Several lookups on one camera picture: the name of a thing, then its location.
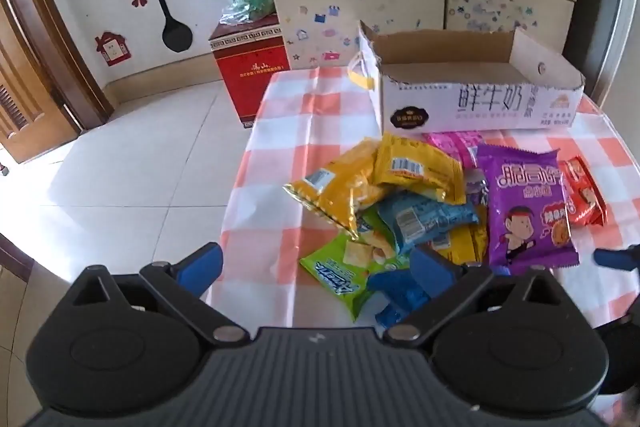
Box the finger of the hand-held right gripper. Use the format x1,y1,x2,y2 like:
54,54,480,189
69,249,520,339
593,243,640,273

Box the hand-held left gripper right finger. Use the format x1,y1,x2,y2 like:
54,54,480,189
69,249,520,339
382,246,568,348

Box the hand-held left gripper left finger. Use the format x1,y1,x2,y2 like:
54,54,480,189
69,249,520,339
65,243,251,348

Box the dark blue snack packet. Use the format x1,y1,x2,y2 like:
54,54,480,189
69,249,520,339
367,267,436,328

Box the light blue snack packet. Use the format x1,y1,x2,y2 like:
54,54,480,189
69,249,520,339
376,189,480,258

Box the red snack packet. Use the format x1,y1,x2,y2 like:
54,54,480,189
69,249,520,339
556,155,608,228

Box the green snack packet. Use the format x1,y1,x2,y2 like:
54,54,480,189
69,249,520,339
299,207,413,323

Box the purple snack packet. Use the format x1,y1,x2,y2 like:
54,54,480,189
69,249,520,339
475,143,581,277

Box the silver snack packet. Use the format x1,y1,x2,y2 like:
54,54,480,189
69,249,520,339
465,168,491,208

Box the orange-yellow snack packet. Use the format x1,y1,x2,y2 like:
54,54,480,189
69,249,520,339
374,133,467,206

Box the pale yellow snack packet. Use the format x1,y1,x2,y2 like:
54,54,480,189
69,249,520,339
282,137,396,242

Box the pink snack packet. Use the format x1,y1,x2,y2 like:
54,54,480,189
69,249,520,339
422,131,486,170

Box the white printed cardboard box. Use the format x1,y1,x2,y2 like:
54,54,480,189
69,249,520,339
347,21,586,138

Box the red white checked tablecloth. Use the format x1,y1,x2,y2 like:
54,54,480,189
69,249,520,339
205,67,640,333

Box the red gift box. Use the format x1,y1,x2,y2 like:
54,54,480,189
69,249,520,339
208,13,292,129

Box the brown wooden door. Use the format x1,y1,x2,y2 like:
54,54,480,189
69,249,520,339
0,0,113,162

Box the red house wall sticker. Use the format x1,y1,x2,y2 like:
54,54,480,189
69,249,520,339
95,32,128,66

